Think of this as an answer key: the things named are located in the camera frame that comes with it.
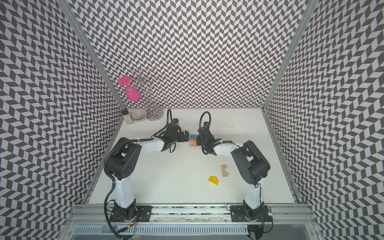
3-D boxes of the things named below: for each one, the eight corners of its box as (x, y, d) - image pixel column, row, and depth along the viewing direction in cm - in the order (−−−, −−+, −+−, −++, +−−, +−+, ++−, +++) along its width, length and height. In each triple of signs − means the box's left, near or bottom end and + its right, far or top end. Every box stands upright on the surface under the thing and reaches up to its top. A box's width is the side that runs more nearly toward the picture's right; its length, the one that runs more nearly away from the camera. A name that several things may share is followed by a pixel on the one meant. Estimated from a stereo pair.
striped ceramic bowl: (131, 124, 110) (129, 120, 107) (135, 113, 118) (133, 109, 114) (144, 124, 110) (142, 120, 107) (147, 113, 118) (146, 109, 114)
